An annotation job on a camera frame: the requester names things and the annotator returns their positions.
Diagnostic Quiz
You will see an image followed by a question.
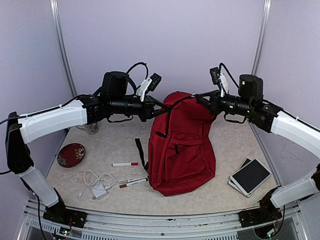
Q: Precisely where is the front aluminium rail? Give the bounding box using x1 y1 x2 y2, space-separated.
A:
17 198 308 240

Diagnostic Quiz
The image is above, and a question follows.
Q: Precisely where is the aluminium frame post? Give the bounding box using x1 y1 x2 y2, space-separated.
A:
50 0 78 97
251 0 272 75

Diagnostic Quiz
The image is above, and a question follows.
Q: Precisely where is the white marker dark-red cap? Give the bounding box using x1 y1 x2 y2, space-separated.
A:
119 178 147 189

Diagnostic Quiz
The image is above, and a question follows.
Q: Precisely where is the white marker black cap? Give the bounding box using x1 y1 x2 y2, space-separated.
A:
118 175 149 185

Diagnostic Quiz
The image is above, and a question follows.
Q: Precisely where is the white tablet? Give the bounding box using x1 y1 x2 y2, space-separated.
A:
228 157 252 198
230 158 271 196

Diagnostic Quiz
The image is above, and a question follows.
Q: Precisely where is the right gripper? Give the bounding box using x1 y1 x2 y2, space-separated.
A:
197 88 254 116

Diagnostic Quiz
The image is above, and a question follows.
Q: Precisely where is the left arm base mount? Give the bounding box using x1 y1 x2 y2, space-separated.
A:
43 208 87 229

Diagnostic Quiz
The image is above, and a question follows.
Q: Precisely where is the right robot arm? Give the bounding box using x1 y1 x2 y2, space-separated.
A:
196 71 320 222

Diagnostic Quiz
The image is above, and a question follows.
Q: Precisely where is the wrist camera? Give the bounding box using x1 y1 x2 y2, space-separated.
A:
136 73 162 102
209 67 229 97

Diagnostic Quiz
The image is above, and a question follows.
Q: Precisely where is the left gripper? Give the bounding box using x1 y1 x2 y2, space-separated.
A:
110 94 170 122

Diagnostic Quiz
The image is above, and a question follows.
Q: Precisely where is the white marker red cap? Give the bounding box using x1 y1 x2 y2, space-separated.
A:
111 162 139 167

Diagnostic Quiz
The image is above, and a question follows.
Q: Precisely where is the red backpack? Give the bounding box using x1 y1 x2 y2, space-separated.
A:
135 91 216 197

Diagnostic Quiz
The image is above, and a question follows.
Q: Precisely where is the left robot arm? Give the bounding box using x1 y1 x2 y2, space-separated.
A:
4 71 163 223

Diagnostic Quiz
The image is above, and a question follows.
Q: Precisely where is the right aluminium frame post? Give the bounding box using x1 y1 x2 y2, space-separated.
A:
251 0 272 75

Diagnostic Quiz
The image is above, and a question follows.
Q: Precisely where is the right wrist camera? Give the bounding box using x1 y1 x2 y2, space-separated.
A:
209 67 229 97

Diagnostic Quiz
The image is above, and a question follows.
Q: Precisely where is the white ceramic mug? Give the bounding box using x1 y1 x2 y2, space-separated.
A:
76 122 100 135

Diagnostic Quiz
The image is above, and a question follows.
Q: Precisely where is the red patterned dish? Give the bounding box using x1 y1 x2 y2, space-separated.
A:
57 143 86 168

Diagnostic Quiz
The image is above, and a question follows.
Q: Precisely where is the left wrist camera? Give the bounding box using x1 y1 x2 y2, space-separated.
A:
136 73 162 102

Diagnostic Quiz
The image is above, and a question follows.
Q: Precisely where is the white charger with cable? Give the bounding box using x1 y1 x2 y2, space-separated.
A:
78 170 116 200

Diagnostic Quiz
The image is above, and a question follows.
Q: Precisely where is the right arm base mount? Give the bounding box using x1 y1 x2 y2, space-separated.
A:
238 208 282 228

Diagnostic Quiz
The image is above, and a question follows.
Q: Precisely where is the left aluminium frame post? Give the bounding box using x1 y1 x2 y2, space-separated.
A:
50 0 78 97

